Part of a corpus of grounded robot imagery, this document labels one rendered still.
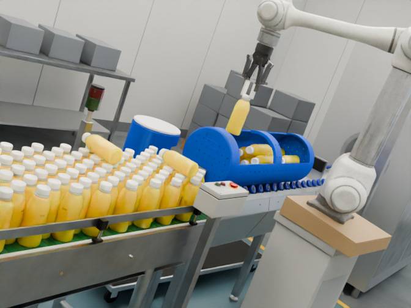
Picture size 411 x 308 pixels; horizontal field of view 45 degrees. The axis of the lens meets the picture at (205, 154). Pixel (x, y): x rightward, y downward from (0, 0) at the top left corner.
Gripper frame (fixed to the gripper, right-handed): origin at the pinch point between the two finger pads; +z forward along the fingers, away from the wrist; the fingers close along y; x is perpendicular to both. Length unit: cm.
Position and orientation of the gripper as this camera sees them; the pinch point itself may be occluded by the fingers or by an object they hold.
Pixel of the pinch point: (249, 90)
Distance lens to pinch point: 219.2
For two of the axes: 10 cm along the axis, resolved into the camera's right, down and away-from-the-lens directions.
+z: -3.3, 9.1, 2.4
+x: -6.0, 0.0, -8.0
